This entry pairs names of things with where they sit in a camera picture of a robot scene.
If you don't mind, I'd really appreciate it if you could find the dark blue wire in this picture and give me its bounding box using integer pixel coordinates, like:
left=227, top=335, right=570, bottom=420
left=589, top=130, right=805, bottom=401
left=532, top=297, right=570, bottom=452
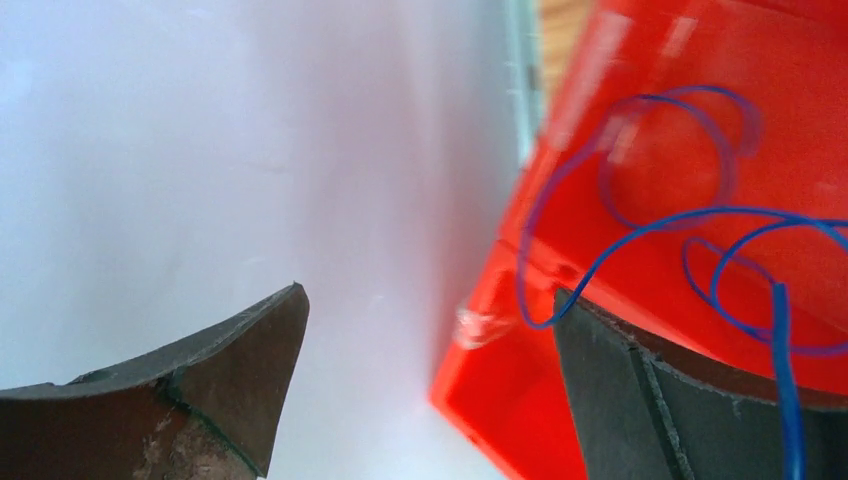
left=516, top=84, right=848, bottom=480

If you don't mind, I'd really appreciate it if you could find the red plastic bin tray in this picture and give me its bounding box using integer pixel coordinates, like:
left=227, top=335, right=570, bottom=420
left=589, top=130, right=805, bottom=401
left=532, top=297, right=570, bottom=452
left=431, top=1, right=847, bottom=479

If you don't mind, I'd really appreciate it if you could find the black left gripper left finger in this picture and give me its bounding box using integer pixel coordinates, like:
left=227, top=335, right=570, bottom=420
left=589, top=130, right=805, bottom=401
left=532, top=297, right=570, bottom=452
left=1, top=283, right=310, bottom=479

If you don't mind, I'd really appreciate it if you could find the aluminium frame rail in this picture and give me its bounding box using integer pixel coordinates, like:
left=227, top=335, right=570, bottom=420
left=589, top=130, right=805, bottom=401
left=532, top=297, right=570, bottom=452
left=504, top=0, right=546, bottom=168

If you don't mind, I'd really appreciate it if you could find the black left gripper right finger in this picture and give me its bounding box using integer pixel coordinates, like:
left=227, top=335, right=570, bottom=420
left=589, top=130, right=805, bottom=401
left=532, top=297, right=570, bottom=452
left=553, top=288, right=848, bottom=480

